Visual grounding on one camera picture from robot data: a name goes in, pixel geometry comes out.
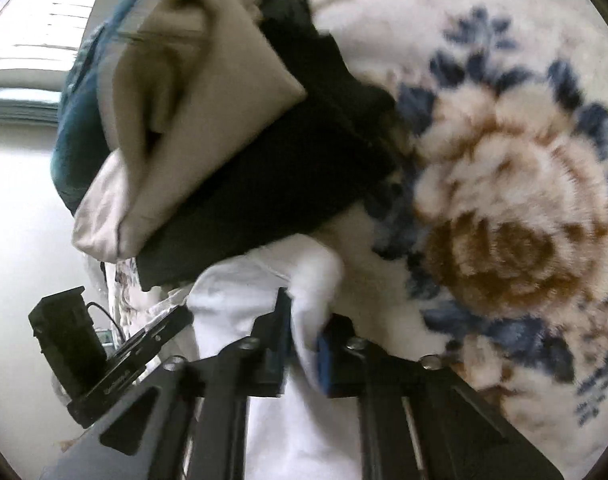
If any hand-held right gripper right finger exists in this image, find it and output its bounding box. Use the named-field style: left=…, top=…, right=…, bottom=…
left=316, top=313, right=565, bottom=480

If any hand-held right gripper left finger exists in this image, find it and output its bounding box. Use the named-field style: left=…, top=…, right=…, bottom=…
left=40, top=287, right=293, bottom=480

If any white garment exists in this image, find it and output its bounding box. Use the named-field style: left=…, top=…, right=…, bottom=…
left=186, top=234, right=365, bottom=480

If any black folded garment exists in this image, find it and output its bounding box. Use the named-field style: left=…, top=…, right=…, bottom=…
left=136, top=0, right=402, bottom=292

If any floral plush blanket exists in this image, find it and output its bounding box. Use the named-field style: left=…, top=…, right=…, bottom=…
left=304, top=0, right=608, bottom=466

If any beige folded garment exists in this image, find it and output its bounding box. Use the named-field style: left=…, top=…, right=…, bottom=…
left=72, top=0, right=307, bottom=262

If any teal folded garment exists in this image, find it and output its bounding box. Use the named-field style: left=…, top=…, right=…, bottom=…
left=51, top=0, right=172, bottom=216

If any window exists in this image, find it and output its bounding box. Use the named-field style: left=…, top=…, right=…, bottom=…
left=0, top=0, right=109, bottom=126

